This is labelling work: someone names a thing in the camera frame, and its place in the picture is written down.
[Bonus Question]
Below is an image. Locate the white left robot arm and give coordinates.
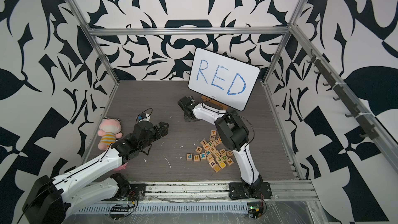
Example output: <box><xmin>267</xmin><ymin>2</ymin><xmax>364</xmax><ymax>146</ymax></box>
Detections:
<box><xmin>22</xmin><ymin>120</ymin><xmax>169</xmax><ymax>224</ymax></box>

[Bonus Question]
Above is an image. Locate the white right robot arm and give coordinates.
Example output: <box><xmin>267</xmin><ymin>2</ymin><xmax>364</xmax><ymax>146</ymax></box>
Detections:
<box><xmin>178</xmin><ymin>96</ymin><xmax>263</xmax><ymax>198</ymax></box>

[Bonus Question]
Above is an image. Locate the white whiteboard with RED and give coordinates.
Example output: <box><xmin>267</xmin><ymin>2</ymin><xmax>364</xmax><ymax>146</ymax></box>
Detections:
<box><xmin>188</xmin><ymin>48</ymin><xmax>260</xmax><ymax>111</ymax></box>

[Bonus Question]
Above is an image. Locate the wooden block letter G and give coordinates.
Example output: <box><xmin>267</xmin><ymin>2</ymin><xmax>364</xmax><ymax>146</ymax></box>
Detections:
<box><xmin>195</xmin><ymin>146</ymin><xmax>203</xmax><ymax>153</ymax></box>

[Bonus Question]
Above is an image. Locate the wooden block letter J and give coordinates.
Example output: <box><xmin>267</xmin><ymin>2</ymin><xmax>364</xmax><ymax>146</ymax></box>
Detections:
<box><xmin>215</xmin><ymin>157</ymin><xmax>223</xmax><ymax>163</ymax></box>

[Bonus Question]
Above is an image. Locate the wooden block letter C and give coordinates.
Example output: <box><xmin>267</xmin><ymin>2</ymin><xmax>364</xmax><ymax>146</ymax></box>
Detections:
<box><xmin>227</xmin><ymin>150</ymin><xmax>234</xmax><ymax>157</ymax></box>

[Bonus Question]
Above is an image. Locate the pink plush toy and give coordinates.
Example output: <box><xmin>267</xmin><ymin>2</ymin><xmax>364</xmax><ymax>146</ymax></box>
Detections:
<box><xmin>97</xmin><ymin>118</ymin><xmax>123</xmax><ymax>150</ymax></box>

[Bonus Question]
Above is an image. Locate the small wooden easel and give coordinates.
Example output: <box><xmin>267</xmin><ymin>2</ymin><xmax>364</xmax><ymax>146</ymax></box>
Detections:
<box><xmin>201</xmin><ymin>95</ymin><xmax>229</xmax><ymax>111</ymax></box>

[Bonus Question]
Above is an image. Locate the yellow faced wooden block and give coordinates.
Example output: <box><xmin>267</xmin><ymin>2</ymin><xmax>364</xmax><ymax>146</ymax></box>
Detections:
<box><xmin>212</xmin><ymin>164</ymin><xmax>221</xmax><ymax>173</ymax></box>

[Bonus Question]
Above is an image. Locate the left circuit board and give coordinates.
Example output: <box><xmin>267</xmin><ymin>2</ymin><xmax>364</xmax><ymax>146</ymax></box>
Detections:
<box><xmin>108</xmin><ymin>204</ymin><xmax>138</xmax><ymax>220</ymax></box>

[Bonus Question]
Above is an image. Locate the circuit board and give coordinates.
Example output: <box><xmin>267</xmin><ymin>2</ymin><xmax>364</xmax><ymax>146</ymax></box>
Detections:
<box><xmin>247</xmin><ymin>201</ymin><xmax>267</xmax><ymax>219</ymax></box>
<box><xmin>108</xmin><ymin>204</ymin><xmax>138</xmax><ymax>220</ymax></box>

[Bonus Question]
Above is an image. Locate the right circuit board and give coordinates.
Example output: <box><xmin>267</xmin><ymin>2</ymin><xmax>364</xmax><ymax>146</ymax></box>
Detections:
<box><xmin>247</xmin><ymin>201</ymin><xmax>267</xmax><ymax>219</ymax></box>

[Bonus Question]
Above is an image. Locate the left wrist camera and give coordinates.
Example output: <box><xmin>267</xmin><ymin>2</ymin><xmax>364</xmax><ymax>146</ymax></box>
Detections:
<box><xmin>136</xmin><ymin>113</ymin><xmax>150</xmax><ymax>123</ymax></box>

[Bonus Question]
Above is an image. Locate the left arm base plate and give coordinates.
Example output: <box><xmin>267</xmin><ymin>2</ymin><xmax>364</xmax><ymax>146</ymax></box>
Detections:
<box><xmin>103</xmin><ymin>183</ymin><xmax>147</xmax><ymax>202</ymax></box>

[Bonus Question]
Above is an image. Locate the white perforated cable duct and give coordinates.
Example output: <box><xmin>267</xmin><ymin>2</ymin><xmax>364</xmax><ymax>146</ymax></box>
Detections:
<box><xmin>77</xmin><ymin>202</ymin><xmax>248</xmax><ymax>215</ymax></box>

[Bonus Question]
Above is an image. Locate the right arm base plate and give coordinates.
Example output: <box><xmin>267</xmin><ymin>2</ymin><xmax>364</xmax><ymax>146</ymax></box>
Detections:
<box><xmin>229</xmin><ymin>183</ymin><xmax>273</xmax><ymax>200</ymax></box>

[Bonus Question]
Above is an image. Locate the aluminium frame crossbar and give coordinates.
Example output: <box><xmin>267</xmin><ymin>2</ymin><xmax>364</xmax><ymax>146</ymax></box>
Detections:
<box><xmin>88</xmin><ymin>27</ymin><xmax>288</xmax><ymax>36</ymax></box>

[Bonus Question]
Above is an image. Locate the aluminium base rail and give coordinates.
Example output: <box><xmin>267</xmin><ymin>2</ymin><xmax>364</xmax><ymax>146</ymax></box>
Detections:
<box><xmin>143</xmin><ymin>180</ymin><xmax>319</xmax><ymax>203</ymax></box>

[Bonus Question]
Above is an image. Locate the black hook rack rail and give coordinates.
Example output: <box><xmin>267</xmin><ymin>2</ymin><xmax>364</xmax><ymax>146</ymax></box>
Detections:
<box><xmin>307</xmin><ymin>50</ymin><xmax>379</xmax><ymax>140</ymax></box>

